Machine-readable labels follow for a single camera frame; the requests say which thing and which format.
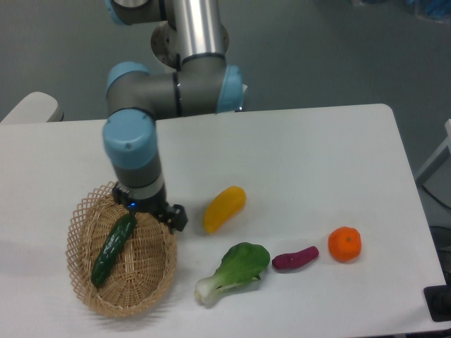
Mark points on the yellow mango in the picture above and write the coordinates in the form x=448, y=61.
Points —
x=223, y=207

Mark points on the woven wicker basket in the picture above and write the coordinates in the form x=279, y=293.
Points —
x=142, y=272

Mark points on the green cucumber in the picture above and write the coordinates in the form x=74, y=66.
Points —
x=112, y=247

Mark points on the green bok choy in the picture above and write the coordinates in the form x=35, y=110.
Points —
x=241, y=265

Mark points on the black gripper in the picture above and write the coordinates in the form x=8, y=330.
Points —
x=174, y=217

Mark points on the purple sweet potato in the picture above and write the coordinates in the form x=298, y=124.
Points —
x=293, y=261

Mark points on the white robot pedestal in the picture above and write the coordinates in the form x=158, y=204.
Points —
x=164, y=43

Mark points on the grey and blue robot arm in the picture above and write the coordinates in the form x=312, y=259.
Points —
x=201, y=83

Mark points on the black device at table edge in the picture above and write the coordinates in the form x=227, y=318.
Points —
x=438, y=302

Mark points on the white chair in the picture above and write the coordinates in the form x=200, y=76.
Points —
x=36, y=107

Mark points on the white furniture frame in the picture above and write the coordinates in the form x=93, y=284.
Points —
x=435, y=160

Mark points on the orange tangerine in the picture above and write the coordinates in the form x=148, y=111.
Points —
x=344, y=244

